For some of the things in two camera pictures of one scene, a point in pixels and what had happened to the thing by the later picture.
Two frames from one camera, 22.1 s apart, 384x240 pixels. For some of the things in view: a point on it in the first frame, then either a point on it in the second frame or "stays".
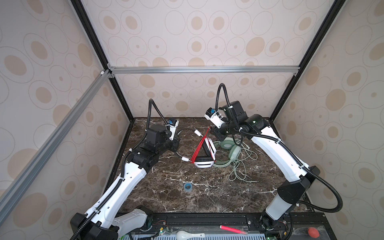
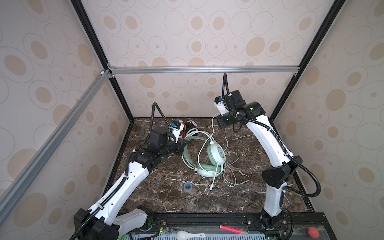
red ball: (313, 232) stays
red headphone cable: (199, 145) → (184, 130)
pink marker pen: (234, 230) stays
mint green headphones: (227, 143) → (216, 154)
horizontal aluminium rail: (204, 70) stays
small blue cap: (188, 187) stays
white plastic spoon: (181, 235) stays
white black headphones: (207, 161) → (191, 127)
